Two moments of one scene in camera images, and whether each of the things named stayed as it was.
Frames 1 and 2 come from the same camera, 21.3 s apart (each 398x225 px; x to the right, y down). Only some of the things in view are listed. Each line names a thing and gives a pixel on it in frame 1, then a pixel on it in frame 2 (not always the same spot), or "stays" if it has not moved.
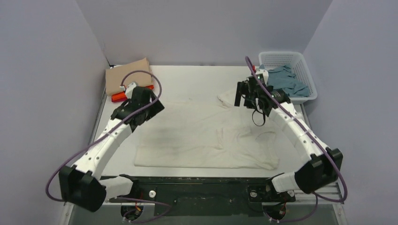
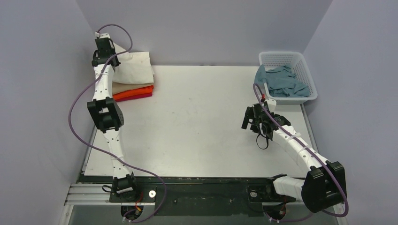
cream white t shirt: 213,134 to 135,68
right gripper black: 242,94 to 250,116
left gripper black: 152,107 to 103,43
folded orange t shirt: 121,96 stays
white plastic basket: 296,62 stays
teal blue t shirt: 283,78 stays
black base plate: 204,196 stays
